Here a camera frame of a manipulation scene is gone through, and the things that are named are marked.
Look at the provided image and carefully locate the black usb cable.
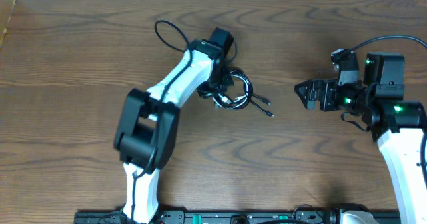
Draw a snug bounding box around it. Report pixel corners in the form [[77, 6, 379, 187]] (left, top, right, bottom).
[[211, 67, 275, 118]]

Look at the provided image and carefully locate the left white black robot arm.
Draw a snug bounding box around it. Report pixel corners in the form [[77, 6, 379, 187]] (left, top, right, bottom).
[[113, 28, 234, 223]]

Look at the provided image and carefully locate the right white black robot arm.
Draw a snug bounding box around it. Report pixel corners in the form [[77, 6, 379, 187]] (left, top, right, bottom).
[[294, 49, 426, 223]]

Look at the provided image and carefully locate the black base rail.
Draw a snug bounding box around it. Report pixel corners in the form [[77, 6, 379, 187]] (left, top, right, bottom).
[[73, 209, 401, 224]]

